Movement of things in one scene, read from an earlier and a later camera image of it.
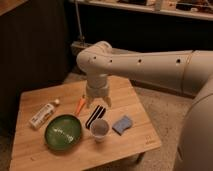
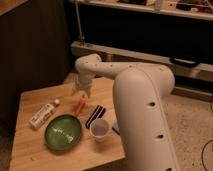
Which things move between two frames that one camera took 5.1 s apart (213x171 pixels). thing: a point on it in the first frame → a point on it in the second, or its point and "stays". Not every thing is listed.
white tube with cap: (43, 114) stays
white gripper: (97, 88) → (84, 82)
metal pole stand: (78, 21) stays
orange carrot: (81, 104) stays
